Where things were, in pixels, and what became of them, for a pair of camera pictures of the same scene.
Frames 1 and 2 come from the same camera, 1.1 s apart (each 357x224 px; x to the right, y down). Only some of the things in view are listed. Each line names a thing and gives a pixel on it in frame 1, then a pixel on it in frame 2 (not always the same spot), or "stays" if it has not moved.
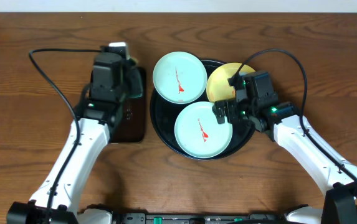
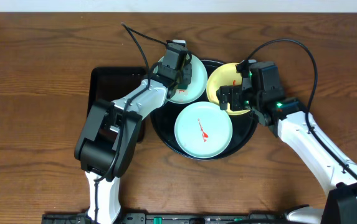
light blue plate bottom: [198, 132] stays
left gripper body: [135, 82] → [186, 73]
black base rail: [251, 218] stays
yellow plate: [218, 85] stays
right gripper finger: [218, 109] → [224, 95]
